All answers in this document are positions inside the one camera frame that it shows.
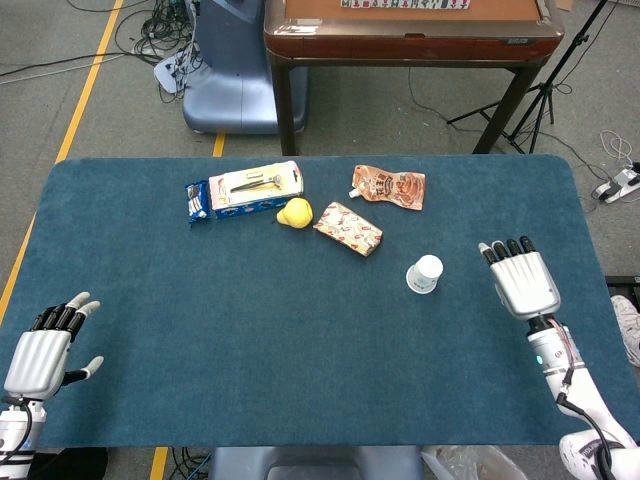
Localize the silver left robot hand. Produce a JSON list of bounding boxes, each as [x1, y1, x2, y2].
[[2, 291, 105, 401]]

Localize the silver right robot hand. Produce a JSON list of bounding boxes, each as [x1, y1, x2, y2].
[[478, 235, 562, 321]]

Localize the white paper cup green flower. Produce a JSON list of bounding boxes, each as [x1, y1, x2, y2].
[[405, 254, 445, 295]]

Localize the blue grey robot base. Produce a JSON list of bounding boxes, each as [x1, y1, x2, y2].
[[182, 0, 309, 135]]

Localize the white sneaker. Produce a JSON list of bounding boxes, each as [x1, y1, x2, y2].
[[610, 294, 640, 369]]

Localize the white power strip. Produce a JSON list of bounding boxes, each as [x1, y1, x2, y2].
[[592, 162, 640, 204]]

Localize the orange spout pouch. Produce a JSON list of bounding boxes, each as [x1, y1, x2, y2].
[[348, 164, 427, 212]]

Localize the red white snack packet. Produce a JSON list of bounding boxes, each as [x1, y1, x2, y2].
[[312, 201, 384, 257]]

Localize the black tripod stand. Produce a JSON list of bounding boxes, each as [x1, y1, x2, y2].
[[446, 0, 621, 155]]

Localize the clear plastic bag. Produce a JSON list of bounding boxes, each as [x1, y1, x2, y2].
[[419, 444, 524, 480]]

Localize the blue felt table cover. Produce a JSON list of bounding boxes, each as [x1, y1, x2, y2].
[[0, 154, 637, 449]]

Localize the blue cookie packet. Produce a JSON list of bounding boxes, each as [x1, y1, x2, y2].
[[184, 179, 211, 225]]

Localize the yellow pear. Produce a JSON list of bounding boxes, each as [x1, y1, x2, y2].
[[275, 196, 315, 230]]

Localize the brown mahjong table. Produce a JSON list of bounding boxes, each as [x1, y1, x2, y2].
[[263, 0, 566, 156]]

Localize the blue and yellow cardboard box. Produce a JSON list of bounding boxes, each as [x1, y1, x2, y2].
[[207, 160, 305, 221]]

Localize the grey robot body base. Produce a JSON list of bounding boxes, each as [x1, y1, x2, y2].
[[207, 446, 425, 480]]

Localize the face-up mahjong tile row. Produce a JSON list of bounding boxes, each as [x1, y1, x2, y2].
[[340, 0, 471, 10]]

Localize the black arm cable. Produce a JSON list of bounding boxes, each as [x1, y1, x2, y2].
[[555, 369, 621, 480]]

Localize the tangled floor cables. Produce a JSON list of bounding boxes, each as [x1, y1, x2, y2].
[[114, 0, 201, 104]]

